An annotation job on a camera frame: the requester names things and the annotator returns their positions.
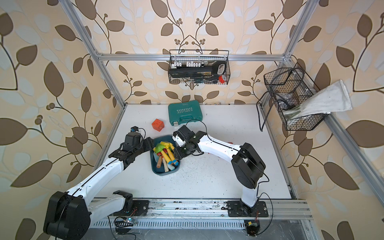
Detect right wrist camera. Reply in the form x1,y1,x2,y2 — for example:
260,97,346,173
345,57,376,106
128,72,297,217
173,135,186,147

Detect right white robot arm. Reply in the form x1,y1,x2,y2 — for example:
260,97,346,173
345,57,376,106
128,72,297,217
173,126,266,208

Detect back wire basket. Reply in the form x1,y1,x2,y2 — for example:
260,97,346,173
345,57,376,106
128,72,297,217
168,49,231,86

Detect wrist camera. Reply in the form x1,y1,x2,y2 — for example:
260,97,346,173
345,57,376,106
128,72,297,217
130,126,139,133
173,135,186,147

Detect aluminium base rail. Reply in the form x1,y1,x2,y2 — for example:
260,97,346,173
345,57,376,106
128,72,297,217
91,197,313,230

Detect green tool case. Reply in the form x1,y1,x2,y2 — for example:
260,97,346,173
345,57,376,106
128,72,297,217
168,100,203,126

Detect teal storage box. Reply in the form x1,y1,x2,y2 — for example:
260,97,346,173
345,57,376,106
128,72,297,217
150,135,181,176

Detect red cube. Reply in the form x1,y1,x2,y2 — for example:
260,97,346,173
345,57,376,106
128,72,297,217
152,119,165,132

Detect white cloth bag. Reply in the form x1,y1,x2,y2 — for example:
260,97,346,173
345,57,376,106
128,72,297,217
283,80,353,120

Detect black handheld tool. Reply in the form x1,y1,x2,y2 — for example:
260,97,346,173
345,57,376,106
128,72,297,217
168,61,227,78

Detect yellow shovel blue handle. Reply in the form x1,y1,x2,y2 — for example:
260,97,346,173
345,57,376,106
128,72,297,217
160,142,179,166

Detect wire basket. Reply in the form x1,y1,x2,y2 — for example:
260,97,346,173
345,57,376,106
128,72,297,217
168,49,231,86
264,63,329,131

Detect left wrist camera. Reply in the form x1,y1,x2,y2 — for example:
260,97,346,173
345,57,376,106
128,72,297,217
130,126,139,133

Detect green shovel orange handle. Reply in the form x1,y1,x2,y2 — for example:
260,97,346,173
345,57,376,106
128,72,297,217
153,143,163,157

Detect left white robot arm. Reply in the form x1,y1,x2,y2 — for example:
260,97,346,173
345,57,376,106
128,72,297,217
43,131,154,240

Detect right wire basket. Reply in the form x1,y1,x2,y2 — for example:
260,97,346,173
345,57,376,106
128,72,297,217
264,63,329,131

